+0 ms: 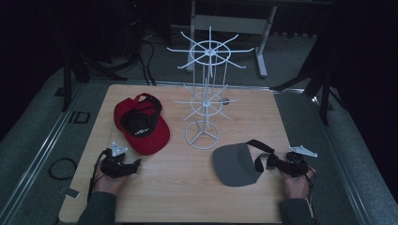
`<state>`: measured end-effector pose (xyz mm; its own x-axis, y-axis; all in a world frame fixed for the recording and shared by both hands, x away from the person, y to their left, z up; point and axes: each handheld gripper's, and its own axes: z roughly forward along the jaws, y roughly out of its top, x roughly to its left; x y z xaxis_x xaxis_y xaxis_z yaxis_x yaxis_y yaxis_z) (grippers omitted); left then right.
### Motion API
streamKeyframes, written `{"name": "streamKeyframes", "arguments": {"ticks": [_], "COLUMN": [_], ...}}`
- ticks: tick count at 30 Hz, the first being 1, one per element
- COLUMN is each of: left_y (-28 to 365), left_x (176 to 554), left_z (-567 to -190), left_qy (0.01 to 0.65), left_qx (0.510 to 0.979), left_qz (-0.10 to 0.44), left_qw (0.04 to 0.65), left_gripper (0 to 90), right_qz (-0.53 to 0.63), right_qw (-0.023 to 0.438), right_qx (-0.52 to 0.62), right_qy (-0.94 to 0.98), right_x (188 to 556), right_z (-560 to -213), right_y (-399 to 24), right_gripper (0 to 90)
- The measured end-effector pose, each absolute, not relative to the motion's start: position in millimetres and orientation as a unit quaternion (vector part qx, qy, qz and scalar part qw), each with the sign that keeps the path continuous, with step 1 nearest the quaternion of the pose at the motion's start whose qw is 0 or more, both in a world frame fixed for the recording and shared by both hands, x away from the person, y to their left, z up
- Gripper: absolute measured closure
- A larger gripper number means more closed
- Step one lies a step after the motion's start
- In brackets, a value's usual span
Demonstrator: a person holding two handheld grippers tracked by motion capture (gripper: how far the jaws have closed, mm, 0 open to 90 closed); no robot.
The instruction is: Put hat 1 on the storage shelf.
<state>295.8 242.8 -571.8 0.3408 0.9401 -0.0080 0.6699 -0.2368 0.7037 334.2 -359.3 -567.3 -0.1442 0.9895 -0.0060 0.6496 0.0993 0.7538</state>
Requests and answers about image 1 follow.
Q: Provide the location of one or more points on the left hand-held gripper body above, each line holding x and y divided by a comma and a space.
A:
114, 164

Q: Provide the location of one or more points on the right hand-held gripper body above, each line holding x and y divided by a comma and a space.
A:
295, 165

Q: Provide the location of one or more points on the red and black cap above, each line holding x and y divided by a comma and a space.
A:
150, 137

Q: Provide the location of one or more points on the grey sun visor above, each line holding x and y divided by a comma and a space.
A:
233, 165

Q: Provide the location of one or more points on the person's right hand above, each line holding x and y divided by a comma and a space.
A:
295, 186

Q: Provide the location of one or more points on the person's left hand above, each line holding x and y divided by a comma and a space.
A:
108, 184

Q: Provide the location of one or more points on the small grey tag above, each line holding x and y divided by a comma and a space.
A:
72, 193

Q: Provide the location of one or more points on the black metal stand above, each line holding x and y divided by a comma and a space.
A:
325, 103
66, 87

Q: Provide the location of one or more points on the round table grommet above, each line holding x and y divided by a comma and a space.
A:
225, 100

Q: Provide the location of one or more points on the metal floor rail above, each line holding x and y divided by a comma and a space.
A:
342, 172
48, 140

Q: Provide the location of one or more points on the white metal desk frame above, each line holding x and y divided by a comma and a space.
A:
231, 24

